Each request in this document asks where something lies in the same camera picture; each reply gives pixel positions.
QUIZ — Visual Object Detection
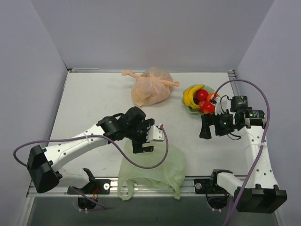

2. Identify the orange tied plastic bag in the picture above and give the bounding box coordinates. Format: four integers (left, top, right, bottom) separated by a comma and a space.
121, 67, 180, 107

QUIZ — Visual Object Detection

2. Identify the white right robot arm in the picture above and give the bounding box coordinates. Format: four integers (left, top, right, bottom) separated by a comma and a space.
199, 95, 287, 214

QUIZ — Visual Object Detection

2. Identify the green wavy plastic bowl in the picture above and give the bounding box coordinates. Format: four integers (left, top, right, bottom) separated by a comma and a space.
181, 84, 216, 116

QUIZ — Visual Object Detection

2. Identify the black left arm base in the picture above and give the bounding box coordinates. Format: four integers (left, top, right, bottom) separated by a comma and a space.
67, 168, 111, 212

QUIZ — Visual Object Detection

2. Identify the aluminium rail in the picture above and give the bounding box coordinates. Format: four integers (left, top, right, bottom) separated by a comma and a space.
27, 176, 209, 197
68, 68, 100, 73
228, 70, 239, 96

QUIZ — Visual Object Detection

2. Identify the aluminium front rail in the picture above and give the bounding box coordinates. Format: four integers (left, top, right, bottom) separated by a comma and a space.
27, 176, 209, 197

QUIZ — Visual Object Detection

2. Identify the orange fake orange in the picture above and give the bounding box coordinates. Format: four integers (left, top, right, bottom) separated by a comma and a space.
206, 93, 220, 102

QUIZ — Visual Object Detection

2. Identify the red orange fake peach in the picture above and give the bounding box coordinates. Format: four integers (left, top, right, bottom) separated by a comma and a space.
198, 101, 215, 113

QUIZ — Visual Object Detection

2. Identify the aluminium right side rail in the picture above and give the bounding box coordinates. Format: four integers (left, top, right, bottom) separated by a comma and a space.
228, 70, 239, 96

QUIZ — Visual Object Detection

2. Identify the green plastic bag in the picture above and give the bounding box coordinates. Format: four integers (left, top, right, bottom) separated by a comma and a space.
118, 141, 186, 201

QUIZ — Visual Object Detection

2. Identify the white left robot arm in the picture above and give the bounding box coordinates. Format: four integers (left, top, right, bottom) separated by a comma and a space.
27, 107, 164, 193

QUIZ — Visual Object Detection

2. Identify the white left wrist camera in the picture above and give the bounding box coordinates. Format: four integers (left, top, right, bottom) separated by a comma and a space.
146, 124, 165, 142

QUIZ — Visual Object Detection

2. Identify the red fake apple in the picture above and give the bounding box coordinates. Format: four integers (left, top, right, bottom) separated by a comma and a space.
195, 89, 209, 101

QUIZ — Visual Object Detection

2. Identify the aluminium back rail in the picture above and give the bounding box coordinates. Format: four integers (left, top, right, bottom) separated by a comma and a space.
68, 68, 100, 73

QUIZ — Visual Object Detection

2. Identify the yellow fake banana bunch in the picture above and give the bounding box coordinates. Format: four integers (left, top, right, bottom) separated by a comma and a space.
183, 84, 205, 111

